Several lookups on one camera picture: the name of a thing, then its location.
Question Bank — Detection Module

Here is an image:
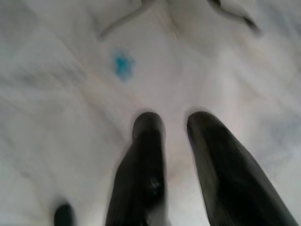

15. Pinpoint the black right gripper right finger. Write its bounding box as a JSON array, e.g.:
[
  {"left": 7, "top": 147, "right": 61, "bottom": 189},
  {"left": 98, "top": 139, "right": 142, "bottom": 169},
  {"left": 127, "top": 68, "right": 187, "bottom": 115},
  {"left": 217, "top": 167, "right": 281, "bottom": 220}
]
[{"left": 186, "top": 111, "right": 301, "bottom": 226}]

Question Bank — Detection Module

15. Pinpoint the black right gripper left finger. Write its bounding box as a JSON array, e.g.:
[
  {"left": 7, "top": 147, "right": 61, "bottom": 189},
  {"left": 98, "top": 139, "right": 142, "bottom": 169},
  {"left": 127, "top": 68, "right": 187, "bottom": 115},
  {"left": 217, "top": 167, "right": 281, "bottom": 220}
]
[{"left": 104, "top": 112, "right": 170, "bottom": 226}]

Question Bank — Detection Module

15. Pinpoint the black robot foot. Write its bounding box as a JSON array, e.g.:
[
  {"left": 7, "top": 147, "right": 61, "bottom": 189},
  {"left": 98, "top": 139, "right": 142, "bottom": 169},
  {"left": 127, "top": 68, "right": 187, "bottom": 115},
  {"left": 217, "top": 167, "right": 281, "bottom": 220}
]
[{"left": 53, "top": 203, "right": 76, "bottom": 226}]

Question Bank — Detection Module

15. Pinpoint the small blue toy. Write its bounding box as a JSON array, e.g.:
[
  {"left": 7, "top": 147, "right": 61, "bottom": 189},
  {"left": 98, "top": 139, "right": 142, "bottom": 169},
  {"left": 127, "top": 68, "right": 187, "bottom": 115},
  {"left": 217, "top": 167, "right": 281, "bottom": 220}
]
[{"left": 109, "top": 48, "right": 137, "bottom": 82}]

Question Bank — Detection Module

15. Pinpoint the marble pattern folding table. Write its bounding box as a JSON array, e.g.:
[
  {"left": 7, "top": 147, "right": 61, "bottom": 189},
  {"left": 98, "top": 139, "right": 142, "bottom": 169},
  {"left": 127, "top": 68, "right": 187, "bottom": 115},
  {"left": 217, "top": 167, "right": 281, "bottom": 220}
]
[{"left": 98, "top": 0, "right": 261, "bottom": 40}]

